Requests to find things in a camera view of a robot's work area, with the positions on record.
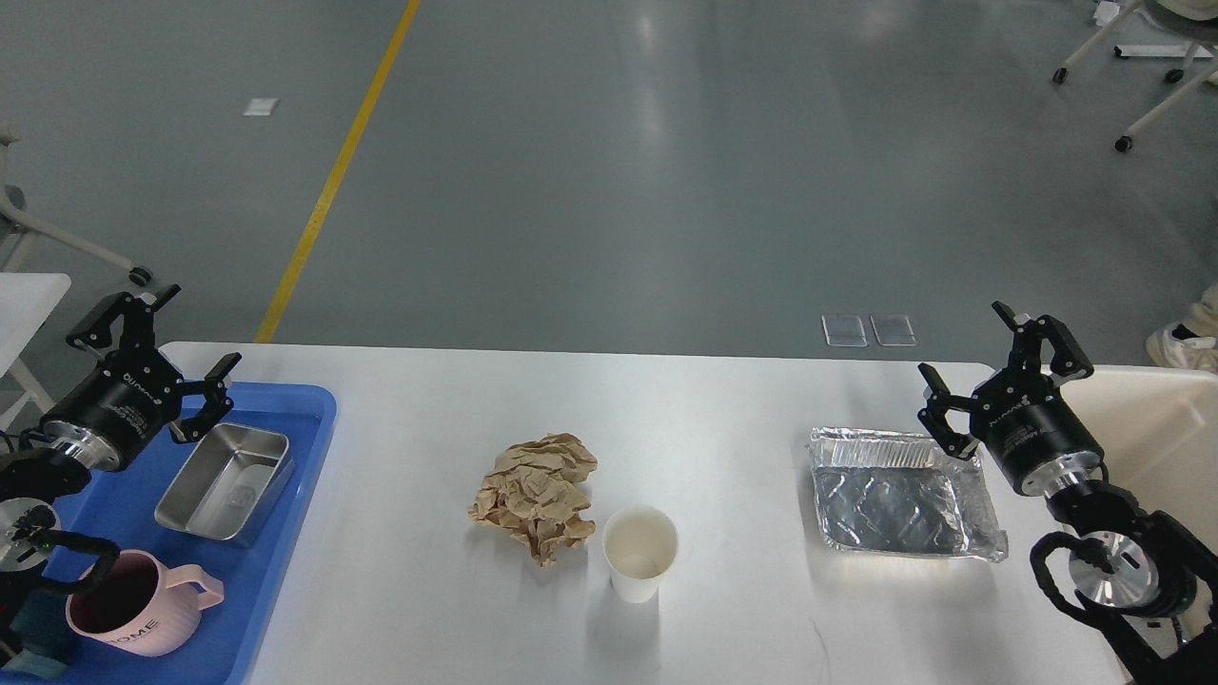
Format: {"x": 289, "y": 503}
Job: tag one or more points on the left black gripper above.
{"x": 131, "y": 394}

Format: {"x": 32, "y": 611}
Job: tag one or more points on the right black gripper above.
{"x": 1032, "y": 434}

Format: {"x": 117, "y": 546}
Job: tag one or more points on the square steel tray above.
{"x": 228, "y": 486}

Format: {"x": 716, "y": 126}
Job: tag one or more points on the aluminium foil tray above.
{"x": 897, "y": 494}

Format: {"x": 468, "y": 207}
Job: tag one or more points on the pink ribbed mug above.
{"x": 144, "y": 607}

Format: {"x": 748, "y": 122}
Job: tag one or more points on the white paper cup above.
{"x": 640, "y": 545}

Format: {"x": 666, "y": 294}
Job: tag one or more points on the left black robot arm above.
{"x": 39, "y": 556}

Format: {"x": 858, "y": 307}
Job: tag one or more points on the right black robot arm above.
{"x": 1112, "y": 562}

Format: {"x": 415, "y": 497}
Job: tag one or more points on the white side table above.
{"x": 27, "y": 300}

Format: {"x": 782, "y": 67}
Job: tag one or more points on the beige plastic bin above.
{"x": 1157, "y": 429}

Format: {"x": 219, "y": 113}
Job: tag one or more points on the clear floor plate right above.
{"x": 893, "y": 330}

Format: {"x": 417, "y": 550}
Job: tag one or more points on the clear floor plate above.
{"x": 893, "y": 330}
{"x": 844, "y": 331}

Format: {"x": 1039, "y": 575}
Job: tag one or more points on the person in black top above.
{"x": 1190, "y": 343}

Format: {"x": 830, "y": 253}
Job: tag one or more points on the clear floor plate left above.
{"x": 844, "y": 331}

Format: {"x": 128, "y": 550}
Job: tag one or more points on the office chair base left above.
{"x": 26, "y": 228}

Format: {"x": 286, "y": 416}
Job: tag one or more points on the white paper on floor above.
{"x": 260, "y": 106}

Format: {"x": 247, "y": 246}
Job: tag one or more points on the teal mug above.
{"x": 46, "y": 642}

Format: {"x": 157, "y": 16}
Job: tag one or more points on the crumpled brown paper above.
{"x": 533, "y": 493}

